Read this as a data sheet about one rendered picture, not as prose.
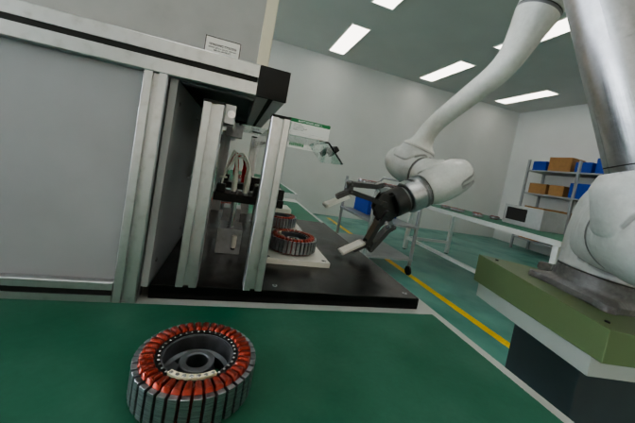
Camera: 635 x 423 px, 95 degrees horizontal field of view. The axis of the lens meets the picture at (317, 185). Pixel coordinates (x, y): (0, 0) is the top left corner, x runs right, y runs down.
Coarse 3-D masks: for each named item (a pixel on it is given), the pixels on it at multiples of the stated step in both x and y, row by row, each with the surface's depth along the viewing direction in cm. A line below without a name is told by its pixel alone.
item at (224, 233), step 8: (224, 224) 64; (240, 224) 67; (224, 232) 61; (232, 232) 61; (240, 232) 62; (216, 240) 61; (224, 240) 61; (240, 240) 62; (216, 248) 61; (224, 248) 61
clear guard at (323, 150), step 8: (248, 128) 87; (256, 128) 82; (264, 128) 82; (288, 136) 87; (296, 136) 84; (312, 144) 104; (320, 144) 95; (328, 144) 88; (320, 152) 102; (328, 152) 93; (320, 160) 109; (328, 160) 99; (336, 160) 90
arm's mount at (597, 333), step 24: (480, 264) 82; (504, 264) 77; (504, 288) 72; (528, 288) 65; (552, 288) 65; (528, 312) 64; (552, 312) 58; (576, 312) 54; (600, 312) 57; (576, 336) 53; (600, 336) 49; (624, 336) 48; (600, 360) 48; (624, 360) 48
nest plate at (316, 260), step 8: (272, 256) 62; (280, 256) 62; (288, 256) 64; (296, 256) 64; (304, 256) 66; (312, 256) 67; (320, 256) 68; (288, 264) 61; (296, 264) 62; (304, 264) 62; (312, 264) 63; (320, 264) 63; (328, 264) 64
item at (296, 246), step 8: (272, 232) 67; (280, 232) 68; (288, 232) 72; (296, 232) 72; (304, 232) 72; (272, 240) 65; (280, 240) 64; (288, 240) 64; (296, 240) 65; (304, 240) 65; (312, 240) 67; (272, 248) 65; (280, 248) 64; (288, 248) 63; (296, 248) 64; (304, 248) 64; (312, 248) 66
